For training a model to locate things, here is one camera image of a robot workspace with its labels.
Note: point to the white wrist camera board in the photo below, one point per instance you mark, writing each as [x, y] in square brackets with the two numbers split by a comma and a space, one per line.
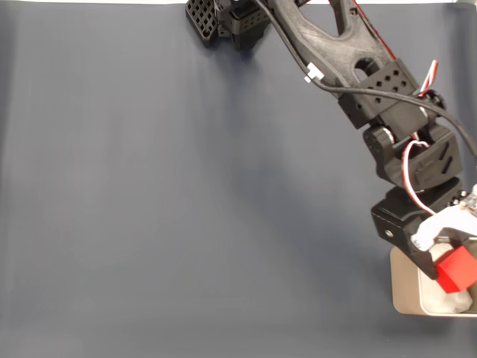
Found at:
[447, 220]

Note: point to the dark blue mat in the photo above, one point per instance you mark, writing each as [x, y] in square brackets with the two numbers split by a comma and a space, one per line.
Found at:
[186, 223]

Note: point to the beige metal box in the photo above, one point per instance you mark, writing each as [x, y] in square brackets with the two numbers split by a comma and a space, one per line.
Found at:
[404, 291]

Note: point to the red cube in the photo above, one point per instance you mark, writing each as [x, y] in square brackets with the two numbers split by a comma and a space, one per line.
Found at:
[456, 270]

